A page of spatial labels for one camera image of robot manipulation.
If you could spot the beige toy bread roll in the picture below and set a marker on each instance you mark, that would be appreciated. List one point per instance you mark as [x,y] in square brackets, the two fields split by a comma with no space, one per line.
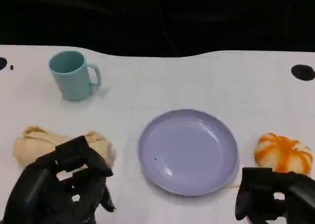
[32,147]

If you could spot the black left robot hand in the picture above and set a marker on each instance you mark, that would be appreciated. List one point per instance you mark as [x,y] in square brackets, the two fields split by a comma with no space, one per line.
[49,184]

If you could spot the pale green mug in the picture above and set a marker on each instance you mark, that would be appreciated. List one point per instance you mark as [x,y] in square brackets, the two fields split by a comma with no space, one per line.
[71,81]

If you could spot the orange and white toy bread roll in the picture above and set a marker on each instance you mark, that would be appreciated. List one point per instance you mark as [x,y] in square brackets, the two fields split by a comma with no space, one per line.
[283,152]

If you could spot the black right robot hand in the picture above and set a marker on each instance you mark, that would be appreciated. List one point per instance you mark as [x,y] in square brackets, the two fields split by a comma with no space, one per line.
[270,192]

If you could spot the black round table grommet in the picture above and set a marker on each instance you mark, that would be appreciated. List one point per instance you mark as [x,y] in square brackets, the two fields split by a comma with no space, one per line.
[2,63]
[302,72]

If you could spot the lilac plate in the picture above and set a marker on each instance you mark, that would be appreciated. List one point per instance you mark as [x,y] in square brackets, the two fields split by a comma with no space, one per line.
[189,155]

